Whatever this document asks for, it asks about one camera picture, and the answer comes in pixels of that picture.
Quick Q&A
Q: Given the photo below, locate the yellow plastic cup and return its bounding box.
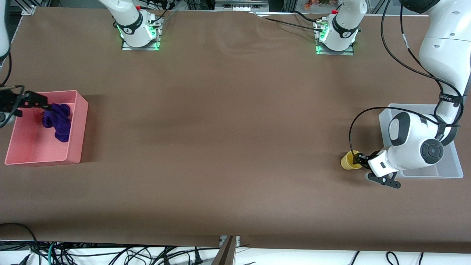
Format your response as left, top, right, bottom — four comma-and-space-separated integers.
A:
340, 150, 363, 170

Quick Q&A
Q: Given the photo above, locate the purple cloth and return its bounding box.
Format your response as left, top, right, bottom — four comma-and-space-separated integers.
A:
41, 103, 72, 143

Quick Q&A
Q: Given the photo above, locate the pink plastic bin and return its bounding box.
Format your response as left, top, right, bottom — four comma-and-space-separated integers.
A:
4, 90, 89, 165

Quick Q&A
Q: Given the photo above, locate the clear plastic storage bin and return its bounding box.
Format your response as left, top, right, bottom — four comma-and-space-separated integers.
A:
379, 104, 464, 179

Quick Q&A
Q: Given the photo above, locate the white power strip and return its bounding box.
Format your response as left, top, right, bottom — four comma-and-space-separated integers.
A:
215, 0, 270, 12

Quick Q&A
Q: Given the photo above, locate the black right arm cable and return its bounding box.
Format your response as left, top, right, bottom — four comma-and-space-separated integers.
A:
0, 51, 25, 128

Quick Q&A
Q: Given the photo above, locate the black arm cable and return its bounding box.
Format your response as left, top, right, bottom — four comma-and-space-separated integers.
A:
349, 0, 465, 157
0, 51, 25, 128

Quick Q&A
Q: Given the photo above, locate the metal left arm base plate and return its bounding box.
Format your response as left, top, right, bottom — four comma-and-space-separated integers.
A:
315, 19, 355, 56

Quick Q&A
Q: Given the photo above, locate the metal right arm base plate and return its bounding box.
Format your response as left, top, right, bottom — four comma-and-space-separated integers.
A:
121, 15, 162, 51

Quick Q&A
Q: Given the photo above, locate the thick black floor cable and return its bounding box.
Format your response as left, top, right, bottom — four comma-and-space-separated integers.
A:
0, 222, 40, 265

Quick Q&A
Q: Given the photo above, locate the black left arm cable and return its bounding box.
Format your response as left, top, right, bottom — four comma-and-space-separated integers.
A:
349, 0, 465, 157

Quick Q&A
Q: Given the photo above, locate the black cable across table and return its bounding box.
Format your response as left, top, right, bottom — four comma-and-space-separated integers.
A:
250, 10, 326, 33

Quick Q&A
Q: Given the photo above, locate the grey metal post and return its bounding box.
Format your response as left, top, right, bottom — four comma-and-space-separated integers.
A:
213, 236, 237, 265

